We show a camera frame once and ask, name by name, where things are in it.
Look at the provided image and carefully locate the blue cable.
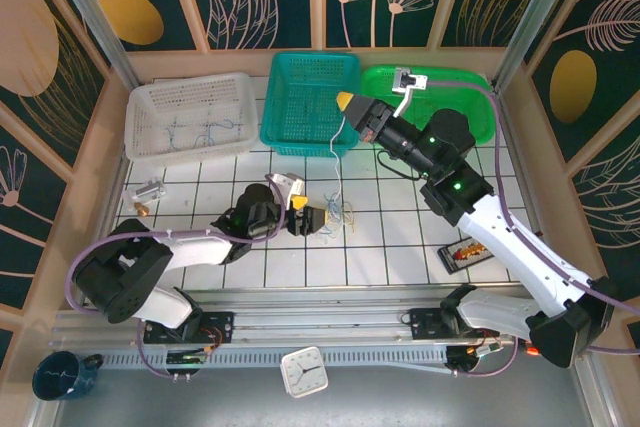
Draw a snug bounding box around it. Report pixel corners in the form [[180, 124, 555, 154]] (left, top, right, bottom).
[[166, 118, 242, 151], [315, 199, 351, 244]]

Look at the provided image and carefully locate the green plastic basket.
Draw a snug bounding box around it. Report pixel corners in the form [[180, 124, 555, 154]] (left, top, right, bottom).
[[359, 64, 497, 148]]

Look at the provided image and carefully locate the teal plastic basket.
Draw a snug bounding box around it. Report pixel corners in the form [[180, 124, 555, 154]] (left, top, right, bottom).
[[258, 50, 362, 158]]

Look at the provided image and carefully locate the black card with colourful print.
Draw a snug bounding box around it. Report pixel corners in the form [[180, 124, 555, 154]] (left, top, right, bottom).
[[437, 236, 494, 276]]

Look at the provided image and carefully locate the white plastic basket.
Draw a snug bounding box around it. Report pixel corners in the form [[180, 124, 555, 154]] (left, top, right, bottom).
[[124, 71, 260, 162]]

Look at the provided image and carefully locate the white square clock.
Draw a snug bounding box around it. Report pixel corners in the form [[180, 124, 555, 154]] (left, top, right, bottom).
[[279, 345, 330, 400]]

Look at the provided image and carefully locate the dark blue mug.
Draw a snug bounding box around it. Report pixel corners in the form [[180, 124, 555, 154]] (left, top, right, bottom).
[[32, 350, 104, 402]]

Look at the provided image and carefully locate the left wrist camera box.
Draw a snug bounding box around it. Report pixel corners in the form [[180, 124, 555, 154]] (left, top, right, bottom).
[[268, 172, 306, 208]]

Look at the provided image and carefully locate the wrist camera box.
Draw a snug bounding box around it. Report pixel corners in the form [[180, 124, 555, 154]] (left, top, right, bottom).
[[391, 66, 430, 121], [268, 172, 306, 208]]

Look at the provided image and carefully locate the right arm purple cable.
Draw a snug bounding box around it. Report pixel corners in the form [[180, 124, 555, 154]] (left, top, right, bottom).
[[424, 77, 640, 379]]

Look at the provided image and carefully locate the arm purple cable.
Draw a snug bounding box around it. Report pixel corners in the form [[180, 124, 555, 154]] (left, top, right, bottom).
[[424, 77, 640, 379], [65, 174, 291, 379]]

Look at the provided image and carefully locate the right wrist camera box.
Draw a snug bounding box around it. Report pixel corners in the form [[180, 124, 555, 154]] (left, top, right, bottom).
[[391, 66, 430, 121]]

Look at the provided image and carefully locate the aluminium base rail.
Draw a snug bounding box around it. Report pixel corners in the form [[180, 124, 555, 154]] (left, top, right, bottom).
[[49, 286, 589, 348]]

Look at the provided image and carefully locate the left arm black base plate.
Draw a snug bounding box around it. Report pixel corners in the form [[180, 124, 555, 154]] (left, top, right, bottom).
[[143, 311, 235, 346]]

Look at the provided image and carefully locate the grey slotted cable duct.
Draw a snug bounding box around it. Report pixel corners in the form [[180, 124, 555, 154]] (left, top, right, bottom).
[[99, 346, 526, 369]]

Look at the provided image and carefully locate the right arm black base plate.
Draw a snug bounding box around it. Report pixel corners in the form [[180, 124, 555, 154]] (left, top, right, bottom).
[[409, 306, 501, 343]]

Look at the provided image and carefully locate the aluminium frame post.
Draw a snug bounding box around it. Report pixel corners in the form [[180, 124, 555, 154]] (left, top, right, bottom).
[[42, 0, 140, 92], [492, 0, 587, 94]]

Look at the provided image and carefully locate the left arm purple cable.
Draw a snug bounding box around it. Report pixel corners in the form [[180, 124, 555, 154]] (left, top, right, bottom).
[[65, 174, 291, 379]]

